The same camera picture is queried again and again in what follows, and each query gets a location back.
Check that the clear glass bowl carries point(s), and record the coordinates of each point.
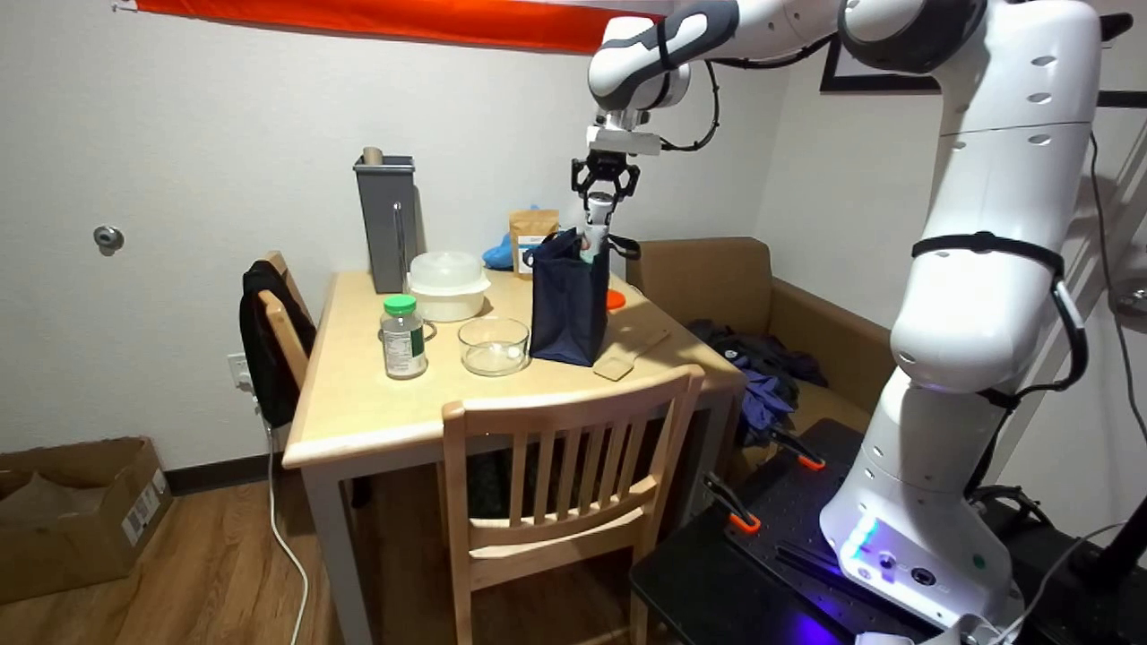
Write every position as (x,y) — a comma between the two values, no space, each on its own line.
(492,349)

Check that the orange round coaster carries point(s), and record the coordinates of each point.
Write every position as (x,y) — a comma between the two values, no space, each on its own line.
(619,299)

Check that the blue cloth object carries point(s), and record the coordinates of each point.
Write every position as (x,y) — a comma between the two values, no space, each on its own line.
(500,251)

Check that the wooden chair left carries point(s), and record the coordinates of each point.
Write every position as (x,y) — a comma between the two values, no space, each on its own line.
(267,346)

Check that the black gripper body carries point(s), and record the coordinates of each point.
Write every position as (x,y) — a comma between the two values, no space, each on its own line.
(609,166)

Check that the brown sofa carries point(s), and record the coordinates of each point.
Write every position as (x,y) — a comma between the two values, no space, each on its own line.
(826,334)

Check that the orange wall banner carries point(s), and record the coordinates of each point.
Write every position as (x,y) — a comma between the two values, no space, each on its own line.
(395,23)

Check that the round metal wall knob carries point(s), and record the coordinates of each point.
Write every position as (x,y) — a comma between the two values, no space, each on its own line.
(109,237)

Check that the dark clothes pile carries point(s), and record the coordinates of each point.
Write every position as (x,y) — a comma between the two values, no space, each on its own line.
(746,346)

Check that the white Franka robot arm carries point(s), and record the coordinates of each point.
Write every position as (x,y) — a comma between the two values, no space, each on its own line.
(992,299)

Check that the square wooden coaster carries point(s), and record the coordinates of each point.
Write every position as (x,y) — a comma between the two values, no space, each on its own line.
(615,362)

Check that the brown cardboard box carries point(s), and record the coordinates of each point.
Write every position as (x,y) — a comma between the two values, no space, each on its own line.
(73,514)

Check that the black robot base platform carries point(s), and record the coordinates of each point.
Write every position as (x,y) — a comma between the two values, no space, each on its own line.
(720,584)

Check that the wooden slat-back chair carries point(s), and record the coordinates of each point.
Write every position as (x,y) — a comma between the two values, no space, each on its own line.
(562,524)

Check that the dark blue fabric bag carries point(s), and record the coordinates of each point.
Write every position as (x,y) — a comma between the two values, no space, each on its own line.
(569,299)

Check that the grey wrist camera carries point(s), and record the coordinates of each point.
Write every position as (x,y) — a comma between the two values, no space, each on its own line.
(629,141)

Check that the light wooden table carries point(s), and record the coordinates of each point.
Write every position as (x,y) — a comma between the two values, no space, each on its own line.
(359,405)

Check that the blue clothes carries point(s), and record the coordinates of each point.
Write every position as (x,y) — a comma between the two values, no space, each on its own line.
(766,399)

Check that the white plastic lidded container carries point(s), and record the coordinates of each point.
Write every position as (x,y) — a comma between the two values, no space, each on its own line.
(450,289)

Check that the jar with brown lid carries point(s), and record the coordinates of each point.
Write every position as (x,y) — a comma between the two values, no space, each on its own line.
(532,232)

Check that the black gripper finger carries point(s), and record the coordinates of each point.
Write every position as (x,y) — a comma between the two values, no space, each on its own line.
(581,197)
(621,197)

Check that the wooden chair with jacket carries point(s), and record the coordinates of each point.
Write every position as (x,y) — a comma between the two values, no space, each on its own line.
(290,327)

